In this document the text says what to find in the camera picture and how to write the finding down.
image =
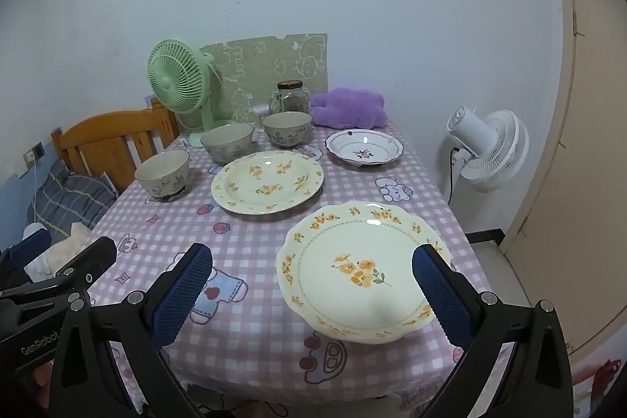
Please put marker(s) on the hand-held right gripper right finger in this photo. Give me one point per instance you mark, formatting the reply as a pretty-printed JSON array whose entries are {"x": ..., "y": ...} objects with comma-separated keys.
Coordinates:
[{"x": 441, "y": 295}]

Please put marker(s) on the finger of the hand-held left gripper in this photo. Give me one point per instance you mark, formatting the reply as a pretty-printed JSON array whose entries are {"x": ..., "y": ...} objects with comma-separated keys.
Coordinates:
[
  {"x": 93, "y": 259},
  {"x": 29, "y": 246}
]

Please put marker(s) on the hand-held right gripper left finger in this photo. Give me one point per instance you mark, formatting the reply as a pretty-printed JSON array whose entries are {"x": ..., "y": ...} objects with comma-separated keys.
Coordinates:
[{"x": 183, "y": 295}]

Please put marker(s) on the grey floral ceramic bowl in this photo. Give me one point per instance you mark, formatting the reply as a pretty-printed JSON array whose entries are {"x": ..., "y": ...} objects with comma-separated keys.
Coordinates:
[
  {"x": 289, "y": 134},
  {"x": 164, "y": 180},
  {"x": 225, "y": 151}
]

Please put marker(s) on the large scalloped yellow flower plate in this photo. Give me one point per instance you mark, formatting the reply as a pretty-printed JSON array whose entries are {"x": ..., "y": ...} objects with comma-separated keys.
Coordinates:
[{"x": 343, "y": 246}]

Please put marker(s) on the deep round yellow flower plate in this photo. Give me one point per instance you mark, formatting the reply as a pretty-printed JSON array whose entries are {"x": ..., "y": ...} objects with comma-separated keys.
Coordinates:
[{"x": 267, "y": 183}]

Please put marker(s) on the white plate red flower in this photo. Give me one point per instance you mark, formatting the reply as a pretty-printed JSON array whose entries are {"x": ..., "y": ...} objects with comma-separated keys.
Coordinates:
[{"x": 365, "y": 148}]

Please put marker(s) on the cream cloth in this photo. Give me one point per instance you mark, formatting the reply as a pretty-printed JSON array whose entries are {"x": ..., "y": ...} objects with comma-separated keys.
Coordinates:
[{"x": 73, "y": 239}]

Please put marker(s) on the grey plaid pillow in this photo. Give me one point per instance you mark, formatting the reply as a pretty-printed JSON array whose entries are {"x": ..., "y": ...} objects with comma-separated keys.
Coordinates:
[{"x": 68, "y": 197}]

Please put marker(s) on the pink checked tablecloth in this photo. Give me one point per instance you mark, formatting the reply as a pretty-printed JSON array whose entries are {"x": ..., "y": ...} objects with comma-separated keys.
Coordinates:
[{"x": 254, "y": 234}]

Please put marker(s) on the white standing fan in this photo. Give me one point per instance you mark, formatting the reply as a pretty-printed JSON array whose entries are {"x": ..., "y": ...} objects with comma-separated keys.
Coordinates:
[{"x": 494, "y": 148}]

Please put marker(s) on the red white paper bag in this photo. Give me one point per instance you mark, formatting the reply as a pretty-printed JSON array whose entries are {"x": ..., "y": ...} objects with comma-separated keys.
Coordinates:
[{"x": 597, "y": 374}]

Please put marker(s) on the green desk fan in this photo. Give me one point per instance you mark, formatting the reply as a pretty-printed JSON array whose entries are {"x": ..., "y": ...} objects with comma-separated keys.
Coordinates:
[{"x": 171, "y": 77}]

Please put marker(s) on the round cotton swab box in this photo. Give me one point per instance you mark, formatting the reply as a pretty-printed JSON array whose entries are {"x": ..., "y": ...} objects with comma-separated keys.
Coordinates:
[{"x": 259, "y": 112}]

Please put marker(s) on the beige door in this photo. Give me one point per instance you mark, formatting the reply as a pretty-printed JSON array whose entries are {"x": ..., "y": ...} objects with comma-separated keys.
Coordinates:
[{"x": 588, "y": 153}]

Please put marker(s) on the purple plush cushion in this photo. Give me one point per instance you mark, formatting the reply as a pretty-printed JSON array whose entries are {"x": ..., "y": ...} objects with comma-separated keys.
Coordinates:
[{"x": 348, "y": 107}]

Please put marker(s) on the small glass mug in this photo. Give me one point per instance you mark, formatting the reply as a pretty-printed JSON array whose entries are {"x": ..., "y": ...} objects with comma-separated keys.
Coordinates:
[{"x": 275, "y": 103}]

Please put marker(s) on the glass jar dark lid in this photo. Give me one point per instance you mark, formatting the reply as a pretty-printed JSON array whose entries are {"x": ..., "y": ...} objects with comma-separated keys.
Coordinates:
[{"x": 294, "y": 99}]

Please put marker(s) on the green printed board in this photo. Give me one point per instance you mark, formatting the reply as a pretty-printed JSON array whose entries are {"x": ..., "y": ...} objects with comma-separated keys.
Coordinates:
[{"x": 264, "y": 60}]

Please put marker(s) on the wall socket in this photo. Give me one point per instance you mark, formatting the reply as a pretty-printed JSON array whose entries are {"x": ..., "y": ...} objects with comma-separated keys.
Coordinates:
[{"x": 34, "y": 152}]

